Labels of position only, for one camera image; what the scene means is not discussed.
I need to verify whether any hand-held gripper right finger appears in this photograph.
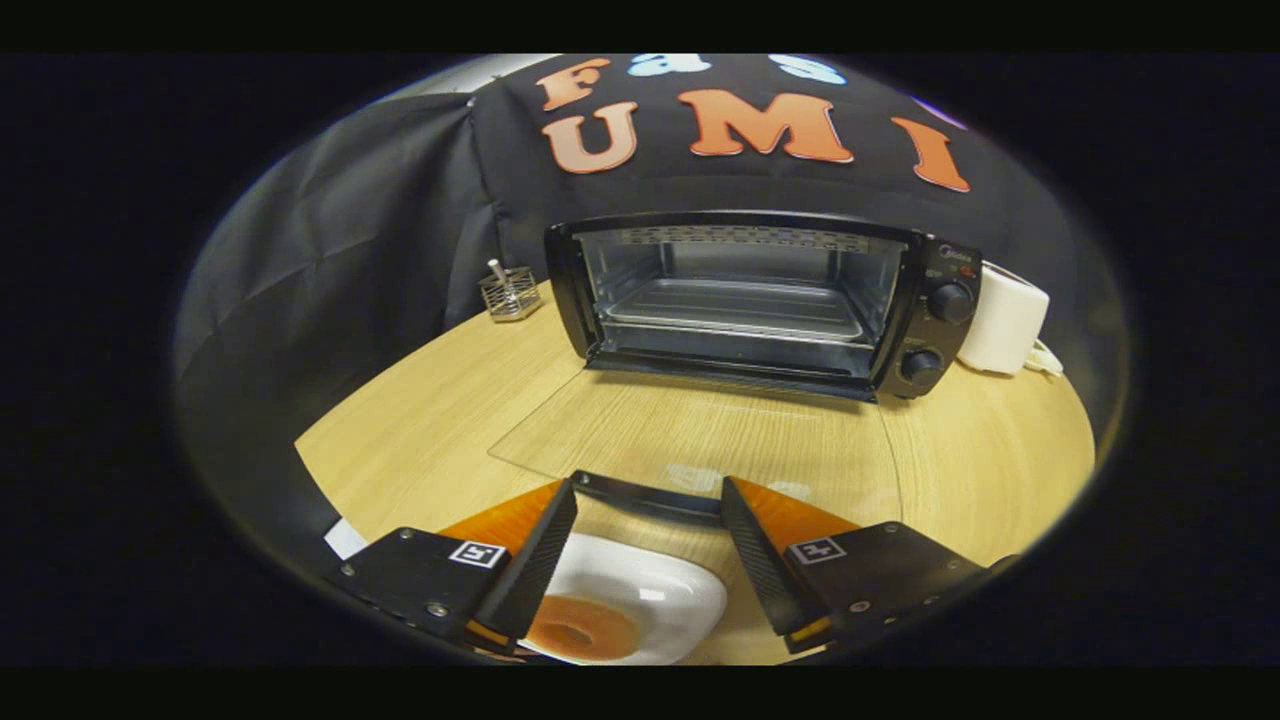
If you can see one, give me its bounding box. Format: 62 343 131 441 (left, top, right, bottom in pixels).
720 476 1021 653

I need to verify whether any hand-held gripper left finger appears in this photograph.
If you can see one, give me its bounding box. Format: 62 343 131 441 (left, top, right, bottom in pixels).
335 478 579 656

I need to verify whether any glazed donut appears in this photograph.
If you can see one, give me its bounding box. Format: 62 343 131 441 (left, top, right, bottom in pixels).
525 596 641 663

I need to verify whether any black toaster oven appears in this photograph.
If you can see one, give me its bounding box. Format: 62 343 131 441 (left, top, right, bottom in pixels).
488 210 983 528

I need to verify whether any metal oven tray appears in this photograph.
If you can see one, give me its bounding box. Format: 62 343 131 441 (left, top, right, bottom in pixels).
605 278 866 346

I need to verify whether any white bread toaster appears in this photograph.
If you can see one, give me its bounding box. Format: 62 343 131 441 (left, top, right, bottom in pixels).
958 262 1051 377

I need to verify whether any white ceramic plate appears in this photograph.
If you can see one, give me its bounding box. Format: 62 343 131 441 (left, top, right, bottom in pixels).
520 533 728 666

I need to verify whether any white paper sheet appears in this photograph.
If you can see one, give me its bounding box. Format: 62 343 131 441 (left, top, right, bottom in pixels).
323 518 369 561

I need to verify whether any small wire mesh holder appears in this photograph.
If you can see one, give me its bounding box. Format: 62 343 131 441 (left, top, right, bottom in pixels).
478 260 543 322

